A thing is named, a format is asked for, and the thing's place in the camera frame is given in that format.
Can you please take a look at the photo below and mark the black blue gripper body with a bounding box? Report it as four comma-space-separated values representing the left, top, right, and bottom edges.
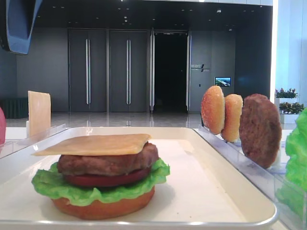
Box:
0, 0, 42, 55

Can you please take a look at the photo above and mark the cheese slice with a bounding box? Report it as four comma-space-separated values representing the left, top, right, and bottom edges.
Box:
28, 91, 51, 136
33, 134, 151, 156

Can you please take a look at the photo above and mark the red tomato slice in holder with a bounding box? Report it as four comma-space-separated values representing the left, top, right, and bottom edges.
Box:
0, 108, 6, 145

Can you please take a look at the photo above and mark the brown meat patty on burger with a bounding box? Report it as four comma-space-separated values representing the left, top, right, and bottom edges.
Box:
57, 143, 159, 176

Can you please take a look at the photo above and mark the green lettuce leaf on burger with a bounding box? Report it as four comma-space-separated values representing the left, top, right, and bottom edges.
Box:
32, 158, 170, 207

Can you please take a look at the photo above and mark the red tomato slice on burger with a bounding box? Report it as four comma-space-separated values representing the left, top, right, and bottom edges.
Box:
63, 167, 151, 187

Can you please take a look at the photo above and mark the brown meat patty standing upright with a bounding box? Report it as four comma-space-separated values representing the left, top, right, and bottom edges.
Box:
239, 93, 282, 169

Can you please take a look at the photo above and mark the green lettuce leaf in holder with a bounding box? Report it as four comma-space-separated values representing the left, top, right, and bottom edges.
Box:
276, 110, 307, 218

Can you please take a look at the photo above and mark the clear acrylic rack left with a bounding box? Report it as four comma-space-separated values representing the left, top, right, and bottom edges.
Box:
0, 124, 67, 159

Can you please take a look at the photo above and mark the clear acrylic rack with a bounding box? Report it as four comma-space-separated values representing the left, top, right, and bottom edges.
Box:
0, 124, 67, 159
196, 125, 307, 230

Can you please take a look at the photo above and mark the top bun standing upright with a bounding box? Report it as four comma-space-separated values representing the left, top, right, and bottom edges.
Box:
201, 86, 225, 135

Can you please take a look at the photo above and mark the bun standing upright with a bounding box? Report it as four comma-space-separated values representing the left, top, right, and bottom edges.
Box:
221, 94, 243, 142
201, 86, 225, 135

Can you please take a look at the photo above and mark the bottom bun half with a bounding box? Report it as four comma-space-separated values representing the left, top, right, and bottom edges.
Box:
52, 187, 155, 220

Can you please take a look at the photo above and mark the white rectangular tray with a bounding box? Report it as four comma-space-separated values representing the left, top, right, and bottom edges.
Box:
0, 127, 278, 230

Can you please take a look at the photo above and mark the white flower planter upper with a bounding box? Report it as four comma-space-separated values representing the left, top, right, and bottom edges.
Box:
275, 88, 299, 108

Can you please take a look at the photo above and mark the white flower planter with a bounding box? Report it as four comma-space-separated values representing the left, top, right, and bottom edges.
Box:
280, 102, 305, 124
275, 88, 299, 108

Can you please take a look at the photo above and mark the white flower planter lower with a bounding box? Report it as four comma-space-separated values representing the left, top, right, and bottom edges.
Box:
280, 102, 305, 124

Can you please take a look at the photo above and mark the clear acrylic rack right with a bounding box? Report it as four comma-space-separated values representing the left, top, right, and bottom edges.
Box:
196, 125, 307, 230

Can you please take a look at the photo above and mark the wall display screen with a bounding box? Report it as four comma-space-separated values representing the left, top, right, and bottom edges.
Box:
215, 77, 231, 87

